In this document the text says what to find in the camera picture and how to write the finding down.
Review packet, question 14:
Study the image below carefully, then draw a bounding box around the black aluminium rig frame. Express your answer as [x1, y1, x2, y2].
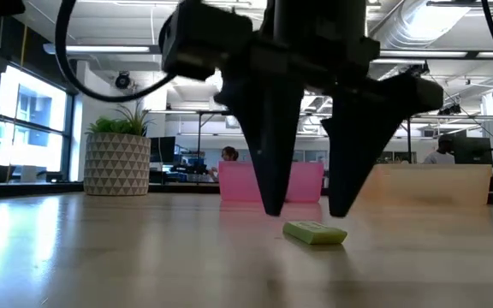
[0, 181, 493, 207]

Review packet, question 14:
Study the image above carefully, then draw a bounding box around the black overhead light rail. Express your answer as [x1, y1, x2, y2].
[43, 41, 493, 60]

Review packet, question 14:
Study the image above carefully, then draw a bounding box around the seated person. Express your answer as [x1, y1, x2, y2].
[206, 145, 240, 179]

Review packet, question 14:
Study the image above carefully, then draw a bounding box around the orange translucent plastic bin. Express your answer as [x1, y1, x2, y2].
[359, 163, 493, 207]

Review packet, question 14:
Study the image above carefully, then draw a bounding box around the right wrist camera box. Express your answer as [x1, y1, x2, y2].
[159, 0, 255, 81]

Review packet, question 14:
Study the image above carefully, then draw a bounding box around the potted plant triangle-patterned pot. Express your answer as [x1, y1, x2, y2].
[83, 100, 152, 197]

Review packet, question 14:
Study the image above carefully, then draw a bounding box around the round black ceiling spotlight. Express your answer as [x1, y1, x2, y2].
[114, 70, 132, 90]

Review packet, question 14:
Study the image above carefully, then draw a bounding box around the black computer monitor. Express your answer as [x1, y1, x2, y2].
[149, 135, 177, 163]
[452, 136, 493, 167]

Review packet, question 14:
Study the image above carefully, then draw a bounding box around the black background rig frame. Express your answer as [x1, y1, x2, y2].
[404, 115, 413, 164]
[197, 110, 235, 163]

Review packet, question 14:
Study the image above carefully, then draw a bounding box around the large window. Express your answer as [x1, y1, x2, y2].
[0, 63, 76, 183]

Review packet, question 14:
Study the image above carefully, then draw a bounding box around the person in light top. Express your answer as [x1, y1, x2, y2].
[422, 133, 456, 166]

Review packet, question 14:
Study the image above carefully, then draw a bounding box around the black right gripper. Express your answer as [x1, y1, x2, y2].
[214, 0, 444, 218]

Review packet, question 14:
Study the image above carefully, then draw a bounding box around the lime green eraser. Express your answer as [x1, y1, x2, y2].
[282, 220, 348, 246]

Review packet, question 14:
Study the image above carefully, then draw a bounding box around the pink translucent plastic bin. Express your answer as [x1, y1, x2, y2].
[217, 160, 325, 204]

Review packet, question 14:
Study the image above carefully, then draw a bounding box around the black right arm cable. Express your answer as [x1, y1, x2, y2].
[55, 0, 177, 104]

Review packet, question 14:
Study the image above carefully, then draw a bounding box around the silver ventilation duct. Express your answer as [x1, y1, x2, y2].
[368, 0, 474, 49]

